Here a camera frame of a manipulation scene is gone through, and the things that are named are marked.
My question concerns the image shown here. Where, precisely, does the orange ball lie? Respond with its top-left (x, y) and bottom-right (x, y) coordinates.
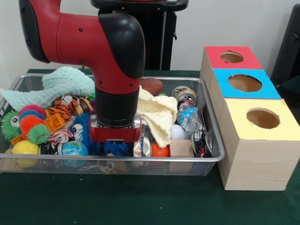
top-left (151, 142), bottom-right (170, 158)

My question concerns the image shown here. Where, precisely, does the globe print ball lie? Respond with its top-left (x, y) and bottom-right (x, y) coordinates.
top-left (61, 140), bottom-right (89, 167)

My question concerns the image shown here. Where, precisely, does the blue spiky toy with eyes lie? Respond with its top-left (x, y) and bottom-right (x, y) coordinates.
top-left (70, 112), bottom-right (94, 147)

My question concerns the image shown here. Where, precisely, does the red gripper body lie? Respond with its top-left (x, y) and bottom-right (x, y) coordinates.
top-left (88, 114), bottom-right (143, 143)

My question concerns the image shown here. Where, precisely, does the tiger plush toy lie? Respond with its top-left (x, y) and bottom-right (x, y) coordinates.
top-left (48, 93), bottom-right (78, 121)

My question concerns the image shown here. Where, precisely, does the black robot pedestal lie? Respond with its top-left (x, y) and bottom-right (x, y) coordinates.
top-left (90, 0), bottom-right (192, 70)

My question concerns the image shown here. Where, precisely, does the brown toy football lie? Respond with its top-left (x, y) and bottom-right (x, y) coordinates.
top-left (140, 78), bottom-right (164, 96)

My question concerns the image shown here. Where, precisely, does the cream knitted cloth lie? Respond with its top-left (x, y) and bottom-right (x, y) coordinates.
top-left (135, 85), bottom-right (178, 149)

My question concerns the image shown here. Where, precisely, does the dark green tablecloth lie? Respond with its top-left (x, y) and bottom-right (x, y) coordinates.
top-left (276, 75), bottom-right (300, 106)
top-left (0, 68), bottom-right (300, 225)

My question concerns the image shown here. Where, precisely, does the brown teddy bear plush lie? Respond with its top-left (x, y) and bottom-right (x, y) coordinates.
top-left (97, 153), bottom-right (129, 174)

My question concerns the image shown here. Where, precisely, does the wooden block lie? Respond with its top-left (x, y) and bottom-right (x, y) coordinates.
top-left (169, 138), bottom-right (195, 173)

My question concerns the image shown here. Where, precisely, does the blue spiky ball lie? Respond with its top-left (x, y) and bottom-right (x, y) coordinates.
top-left (95, 140), bottom-right (130, 157)

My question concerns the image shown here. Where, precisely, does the mint green knitted cloth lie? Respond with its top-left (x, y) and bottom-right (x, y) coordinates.
top-left (0, 66), bottom-right (96, 111)

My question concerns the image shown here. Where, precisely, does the wooden box with three holes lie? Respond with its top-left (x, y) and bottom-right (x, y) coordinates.
top-left (199, 45), bottom-right (300, 191)

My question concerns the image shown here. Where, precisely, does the shallow wire mesh bin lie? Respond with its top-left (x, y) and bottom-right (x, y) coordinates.
top-left (0, 73), bottom-right (225, 177)

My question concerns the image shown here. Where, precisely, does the yellow ball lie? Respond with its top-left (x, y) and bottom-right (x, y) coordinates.
top-left (11, 140), bottom-right (40, 168)

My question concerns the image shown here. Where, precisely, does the black upright panel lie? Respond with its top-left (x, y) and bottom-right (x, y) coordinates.
top-left (270, 3), bottom-right (300, 82)

